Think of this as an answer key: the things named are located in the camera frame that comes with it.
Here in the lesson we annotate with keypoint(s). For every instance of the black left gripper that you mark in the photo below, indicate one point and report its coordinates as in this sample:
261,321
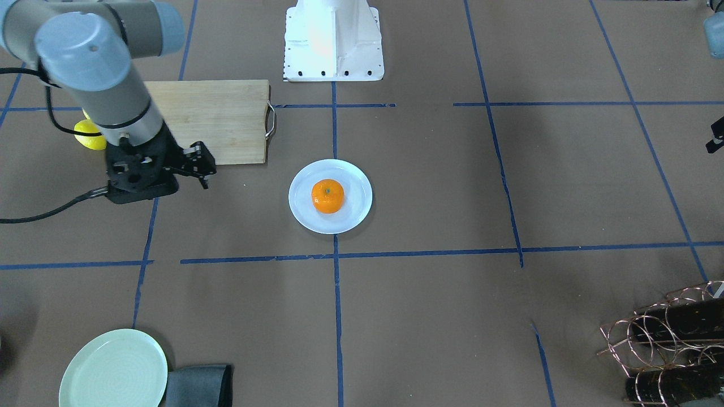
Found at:
716,142

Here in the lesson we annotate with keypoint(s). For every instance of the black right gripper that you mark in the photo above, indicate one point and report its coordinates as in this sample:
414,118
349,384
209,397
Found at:
169,148

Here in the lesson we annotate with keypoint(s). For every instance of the orange mandarin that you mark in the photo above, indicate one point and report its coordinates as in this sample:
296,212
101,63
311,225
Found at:
328,196

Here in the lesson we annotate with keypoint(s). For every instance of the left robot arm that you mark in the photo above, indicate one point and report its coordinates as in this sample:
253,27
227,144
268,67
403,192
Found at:
713,31

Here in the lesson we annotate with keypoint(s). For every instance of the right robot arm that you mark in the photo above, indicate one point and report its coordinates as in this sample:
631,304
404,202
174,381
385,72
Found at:
87,49

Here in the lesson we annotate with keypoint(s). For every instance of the mint green plate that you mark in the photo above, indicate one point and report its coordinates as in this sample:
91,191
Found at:
123,367

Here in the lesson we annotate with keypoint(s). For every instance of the light blue plate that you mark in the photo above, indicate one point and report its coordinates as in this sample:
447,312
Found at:
356,203

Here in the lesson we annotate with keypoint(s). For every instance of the yellow lemon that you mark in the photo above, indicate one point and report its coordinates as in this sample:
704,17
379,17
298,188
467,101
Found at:
86,126

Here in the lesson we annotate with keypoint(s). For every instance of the bamboo cutting board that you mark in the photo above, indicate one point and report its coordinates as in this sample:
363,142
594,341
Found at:
233,118

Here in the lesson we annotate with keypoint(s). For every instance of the dark wine bottle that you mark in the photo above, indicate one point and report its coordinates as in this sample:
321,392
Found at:
682,386
690,323

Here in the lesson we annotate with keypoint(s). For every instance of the dark grey folded cloth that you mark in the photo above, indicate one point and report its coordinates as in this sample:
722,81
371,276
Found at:
202,385

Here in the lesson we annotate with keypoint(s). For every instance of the copper wire bottle rack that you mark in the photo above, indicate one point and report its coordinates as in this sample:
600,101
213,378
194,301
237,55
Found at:
671,351

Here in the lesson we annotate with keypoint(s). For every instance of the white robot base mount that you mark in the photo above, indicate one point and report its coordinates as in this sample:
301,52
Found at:
333,41

